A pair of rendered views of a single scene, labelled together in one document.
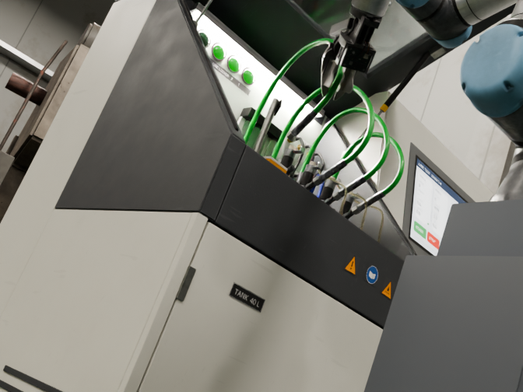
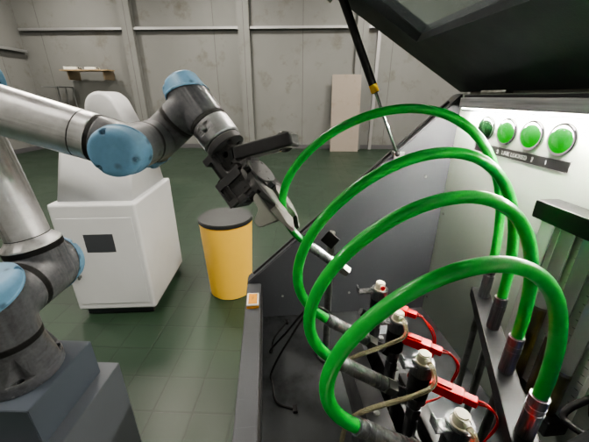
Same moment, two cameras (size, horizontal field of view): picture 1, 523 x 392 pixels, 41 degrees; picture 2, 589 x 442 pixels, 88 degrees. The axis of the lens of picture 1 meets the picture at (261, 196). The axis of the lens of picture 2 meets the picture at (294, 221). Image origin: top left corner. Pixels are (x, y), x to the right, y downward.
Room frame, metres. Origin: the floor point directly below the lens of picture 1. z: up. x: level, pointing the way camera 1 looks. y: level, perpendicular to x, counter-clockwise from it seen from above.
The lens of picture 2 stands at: (1.71, -0.49, 1.44)
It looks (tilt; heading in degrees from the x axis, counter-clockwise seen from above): 22 degrees down; 123
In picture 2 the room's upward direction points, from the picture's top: straight up
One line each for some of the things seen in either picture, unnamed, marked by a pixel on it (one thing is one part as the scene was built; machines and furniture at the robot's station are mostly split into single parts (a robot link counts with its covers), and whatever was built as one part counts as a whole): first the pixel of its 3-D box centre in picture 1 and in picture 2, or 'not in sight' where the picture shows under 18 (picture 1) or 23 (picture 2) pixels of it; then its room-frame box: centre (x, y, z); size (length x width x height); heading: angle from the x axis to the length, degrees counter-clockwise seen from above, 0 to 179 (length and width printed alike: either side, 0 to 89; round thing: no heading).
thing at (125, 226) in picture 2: not in sight; (122, 218); (-0.47, 0.58, 0.62); 0.72 x 0.57 x 1.24; 122
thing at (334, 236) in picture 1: (328, 253); (251, 402); (1.40, -0.17, 0.87); 0.62 x 0.04 x 0.16; 128
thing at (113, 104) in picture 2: not in sight; (118, 139); (-3.74, 2.41, 0.76); 0.82 x 0.68 x 1.53; 29
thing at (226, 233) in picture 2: not in sight; (229, 253); (0.15, 1.00, 0.31); 0.40 x 0.40 x 0.63
